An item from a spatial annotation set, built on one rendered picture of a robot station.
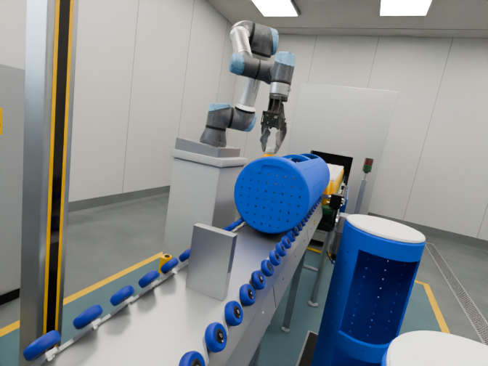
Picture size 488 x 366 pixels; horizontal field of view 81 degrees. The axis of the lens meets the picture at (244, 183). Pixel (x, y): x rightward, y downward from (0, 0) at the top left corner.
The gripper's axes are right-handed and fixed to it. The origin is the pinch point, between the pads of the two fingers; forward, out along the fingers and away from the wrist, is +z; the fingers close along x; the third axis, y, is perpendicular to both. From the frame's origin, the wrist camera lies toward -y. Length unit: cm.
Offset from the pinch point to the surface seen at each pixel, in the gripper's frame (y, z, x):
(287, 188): 10.5, 11.8, 11.9
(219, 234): 54, 18, 8
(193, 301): 58, 33, 6
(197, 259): 54, 25, 3
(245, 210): 10.4, 23.7, -2.1
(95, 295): -32, 125, -117
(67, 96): 67, -6, -24
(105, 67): -163, -54, -269
